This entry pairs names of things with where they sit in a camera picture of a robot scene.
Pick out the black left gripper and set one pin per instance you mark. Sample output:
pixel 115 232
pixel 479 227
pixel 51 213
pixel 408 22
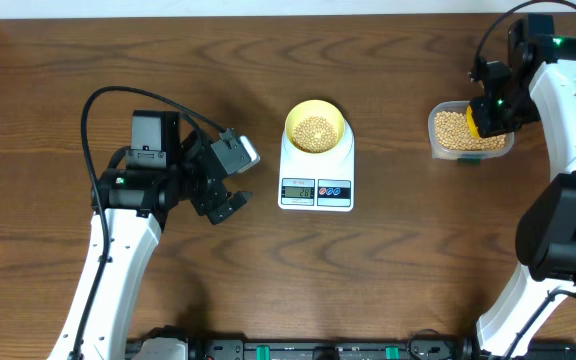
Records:
pixel 207 202

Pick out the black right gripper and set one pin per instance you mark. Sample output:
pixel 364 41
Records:
pixel 486 126

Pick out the yellow plastic measuring scoop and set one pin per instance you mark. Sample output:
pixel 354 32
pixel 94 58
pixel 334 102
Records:
pixel 471 123

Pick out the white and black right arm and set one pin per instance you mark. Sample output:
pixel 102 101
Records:
pixel 536 84

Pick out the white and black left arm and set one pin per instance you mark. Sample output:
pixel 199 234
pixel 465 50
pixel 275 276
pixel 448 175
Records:
pixel 99 318

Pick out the white digital kitchen scale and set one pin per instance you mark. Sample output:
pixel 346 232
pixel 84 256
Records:
pixel 318 182

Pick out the soybeans in bowl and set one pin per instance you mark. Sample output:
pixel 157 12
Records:
pixel 315 134

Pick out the pale yellow plastic bowl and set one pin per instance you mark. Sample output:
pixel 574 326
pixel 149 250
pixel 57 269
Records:
pixel 314 108

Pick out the clear plastic container of soybeans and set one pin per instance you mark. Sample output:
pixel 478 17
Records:
pixel 451 139

